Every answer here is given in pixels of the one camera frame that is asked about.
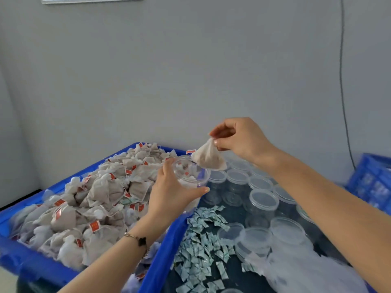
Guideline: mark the pile of white label papers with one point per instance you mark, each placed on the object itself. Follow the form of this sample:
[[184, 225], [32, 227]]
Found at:
[[317, 274]]

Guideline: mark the person's left forearm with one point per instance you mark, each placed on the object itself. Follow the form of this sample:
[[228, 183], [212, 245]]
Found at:
[[110, 265]]

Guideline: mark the blue slatted crate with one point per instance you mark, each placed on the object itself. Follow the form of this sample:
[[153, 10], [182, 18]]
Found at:
[[372, 180]]

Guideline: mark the person's right hand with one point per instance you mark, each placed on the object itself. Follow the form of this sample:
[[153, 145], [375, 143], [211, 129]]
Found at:
[[244, 137]]

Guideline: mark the person's right forearm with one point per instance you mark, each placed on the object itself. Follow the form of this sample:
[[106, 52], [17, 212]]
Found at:
[[330, 210]]

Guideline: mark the blue plastic tray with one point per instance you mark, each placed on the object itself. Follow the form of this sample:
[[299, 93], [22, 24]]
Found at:
[[159, 265]]

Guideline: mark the group of lidded jars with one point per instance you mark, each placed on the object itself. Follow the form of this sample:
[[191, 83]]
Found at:
[[262, 198]]

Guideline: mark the person's left hand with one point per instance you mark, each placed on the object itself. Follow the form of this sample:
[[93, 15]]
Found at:
[[171, 198]]

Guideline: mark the pile of tea bags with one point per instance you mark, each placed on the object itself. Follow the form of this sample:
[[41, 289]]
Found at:
[[91, 198]]

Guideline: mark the clear jar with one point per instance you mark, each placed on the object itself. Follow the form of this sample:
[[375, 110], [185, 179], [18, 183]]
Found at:
[[194, 177]]

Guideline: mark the white mesh tea bag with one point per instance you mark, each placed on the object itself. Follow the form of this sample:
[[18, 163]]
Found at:
[[209, 156]]

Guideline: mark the pile of green desiccant packets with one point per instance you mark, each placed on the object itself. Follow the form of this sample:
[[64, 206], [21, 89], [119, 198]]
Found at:
[[198, 247]]

